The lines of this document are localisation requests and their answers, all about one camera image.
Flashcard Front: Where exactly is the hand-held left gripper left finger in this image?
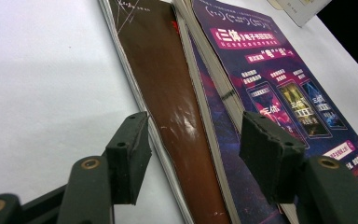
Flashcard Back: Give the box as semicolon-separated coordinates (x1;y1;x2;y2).
104;111;153;206

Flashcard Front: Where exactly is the dark magazine with red title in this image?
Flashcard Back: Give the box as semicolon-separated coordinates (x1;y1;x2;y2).
98;0;241;224

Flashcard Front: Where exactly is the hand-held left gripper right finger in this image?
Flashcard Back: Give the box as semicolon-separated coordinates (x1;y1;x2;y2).
238;110;307;205

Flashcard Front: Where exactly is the white magazine with picture grid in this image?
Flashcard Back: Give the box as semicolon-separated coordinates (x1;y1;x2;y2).
266;0;334;28

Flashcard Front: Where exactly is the purple magazine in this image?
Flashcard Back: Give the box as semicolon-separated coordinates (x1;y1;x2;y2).
172;0;358;224

